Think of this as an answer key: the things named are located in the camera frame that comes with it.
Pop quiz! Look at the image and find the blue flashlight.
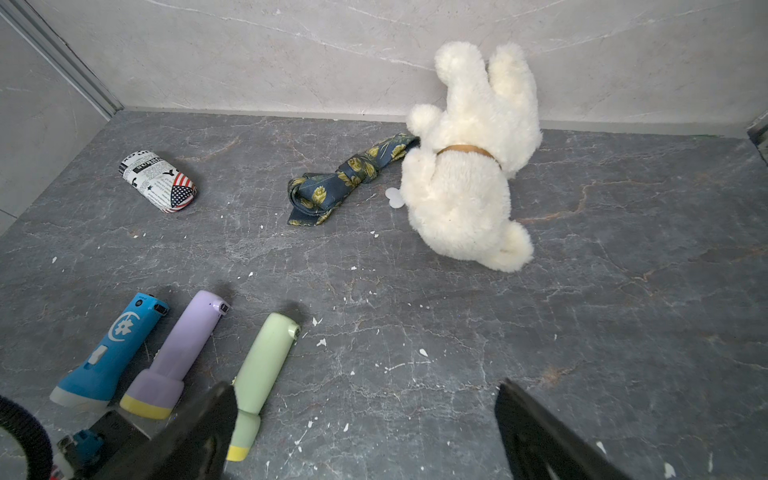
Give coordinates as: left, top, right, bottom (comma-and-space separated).
49, 293, 170, 410

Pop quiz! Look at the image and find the green flashlight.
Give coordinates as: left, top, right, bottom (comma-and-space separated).
226, 313, 300, 462

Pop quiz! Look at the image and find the small white bone toy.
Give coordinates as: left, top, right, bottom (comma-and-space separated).
385, 188, 405, 209

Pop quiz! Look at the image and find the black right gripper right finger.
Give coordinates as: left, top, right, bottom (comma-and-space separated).
494, 379, 629, 480

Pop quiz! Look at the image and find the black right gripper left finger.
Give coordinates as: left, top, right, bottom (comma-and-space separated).
95, 382, 238, 479

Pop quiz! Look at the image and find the white plush toy dog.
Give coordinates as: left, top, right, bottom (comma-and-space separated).
399, 41, 543, 273

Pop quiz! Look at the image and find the purple flashlight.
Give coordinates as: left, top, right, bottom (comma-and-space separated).
119, 290, 230, 420

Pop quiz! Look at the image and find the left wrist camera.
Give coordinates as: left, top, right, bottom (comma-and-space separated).
50, 410, 151, 480

